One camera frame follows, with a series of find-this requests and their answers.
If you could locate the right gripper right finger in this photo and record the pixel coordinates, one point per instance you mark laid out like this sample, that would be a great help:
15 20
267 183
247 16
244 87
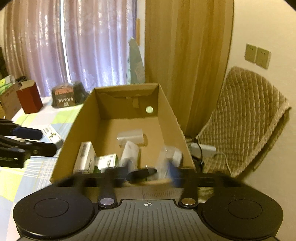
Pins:
187 179

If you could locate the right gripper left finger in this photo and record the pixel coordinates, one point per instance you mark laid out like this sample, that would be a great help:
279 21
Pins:
111 176

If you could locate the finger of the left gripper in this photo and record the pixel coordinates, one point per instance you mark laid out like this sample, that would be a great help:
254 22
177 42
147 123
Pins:
36 148
8 128

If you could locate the white ointment box with bird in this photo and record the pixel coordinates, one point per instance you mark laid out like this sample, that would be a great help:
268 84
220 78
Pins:
53 136

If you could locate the green white mouthwash box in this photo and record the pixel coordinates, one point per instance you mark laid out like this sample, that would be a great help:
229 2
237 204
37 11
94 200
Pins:
104 162

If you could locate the black item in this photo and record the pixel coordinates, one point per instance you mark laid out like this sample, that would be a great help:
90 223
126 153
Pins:
169 157

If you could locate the white medicine tablet box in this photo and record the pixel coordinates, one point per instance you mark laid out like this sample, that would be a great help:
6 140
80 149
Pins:
85 160

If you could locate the white remote control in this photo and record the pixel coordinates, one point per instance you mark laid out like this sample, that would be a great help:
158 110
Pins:
131 153

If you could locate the clear plastic measuring cup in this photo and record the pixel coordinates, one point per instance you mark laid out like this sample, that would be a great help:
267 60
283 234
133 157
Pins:
135 136

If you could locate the brown cardboard box stack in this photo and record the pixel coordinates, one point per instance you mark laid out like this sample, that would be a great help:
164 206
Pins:
10 103

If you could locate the dark red paper bag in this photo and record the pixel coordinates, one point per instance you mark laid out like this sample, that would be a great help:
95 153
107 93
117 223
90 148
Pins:
29 97

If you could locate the white power strip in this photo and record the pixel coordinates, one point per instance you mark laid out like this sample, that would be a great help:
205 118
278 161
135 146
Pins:
200 150

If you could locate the black Honglu food container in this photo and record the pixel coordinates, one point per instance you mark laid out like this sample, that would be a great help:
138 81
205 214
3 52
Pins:
70 94

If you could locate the large open cardboard box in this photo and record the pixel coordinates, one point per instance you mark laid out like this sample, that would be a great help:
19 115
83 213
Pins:
109 111

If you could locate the purple curtain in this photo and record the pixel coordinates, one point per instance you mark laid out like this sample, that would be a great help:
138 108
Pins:
58 42

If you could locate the quilted beige chair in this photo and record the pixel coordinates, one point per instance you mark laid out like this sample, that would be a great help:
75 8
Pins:
246 122

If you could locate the green white snack bag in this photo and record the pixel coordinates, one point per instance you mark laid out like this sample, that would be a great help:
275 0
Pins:
135 69

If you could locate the golden brown curtain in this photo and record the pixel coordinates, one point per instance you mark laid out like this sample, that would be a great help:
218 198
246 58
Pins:
187 45

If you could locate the beige wall socket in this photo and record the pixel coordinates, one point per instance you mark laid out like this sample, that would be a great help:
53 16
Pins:
260 57

